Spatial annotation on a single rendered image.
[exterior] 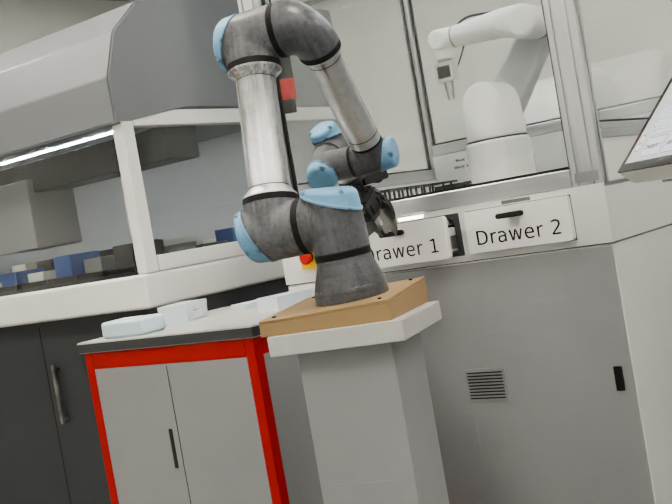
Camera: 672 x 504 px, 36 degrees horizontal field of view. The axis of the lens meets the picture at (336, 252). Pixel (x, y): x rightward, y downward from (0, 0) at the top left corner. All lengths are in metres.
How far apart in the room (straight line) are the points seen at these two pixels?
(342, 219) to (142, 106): 1.32
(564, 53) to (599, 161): 0.27
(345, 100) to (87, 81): 1.15
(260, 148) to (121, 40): 1.18
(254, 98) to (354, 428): 0.70
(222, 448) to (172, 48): 1.39
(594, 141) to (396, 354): 0.83
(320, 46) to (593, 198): 0.79
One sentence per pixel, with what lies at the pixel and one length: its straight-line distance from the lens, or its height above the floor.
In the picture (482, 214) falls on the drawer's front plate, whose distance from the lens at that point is 2.65.
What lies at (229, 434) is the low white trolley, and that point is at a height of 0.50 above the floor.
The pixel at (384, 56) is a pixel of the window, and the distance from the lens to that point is 2.82.
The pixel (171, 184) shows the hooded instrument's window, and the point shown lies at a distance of 3.26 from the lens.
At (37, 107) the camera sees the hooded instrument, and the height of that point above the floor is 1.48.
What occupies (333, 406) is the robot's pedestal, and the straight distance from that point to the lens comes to 2.03.
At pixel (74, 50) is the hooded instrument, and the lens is 3.32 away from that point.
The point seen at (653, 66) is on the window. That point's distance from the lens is 3.07.
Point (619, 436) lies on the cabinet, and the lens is 2.63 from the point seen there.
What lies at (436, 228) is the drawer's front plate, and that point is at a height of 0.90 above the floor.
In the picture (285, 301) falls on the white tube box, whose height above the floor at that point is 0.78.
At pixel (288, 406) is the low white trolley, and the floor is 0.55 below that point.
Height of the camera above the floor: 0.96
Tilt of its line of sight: 2 degrees down
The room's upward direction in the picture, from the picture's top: 10 degrees counter-clockwise
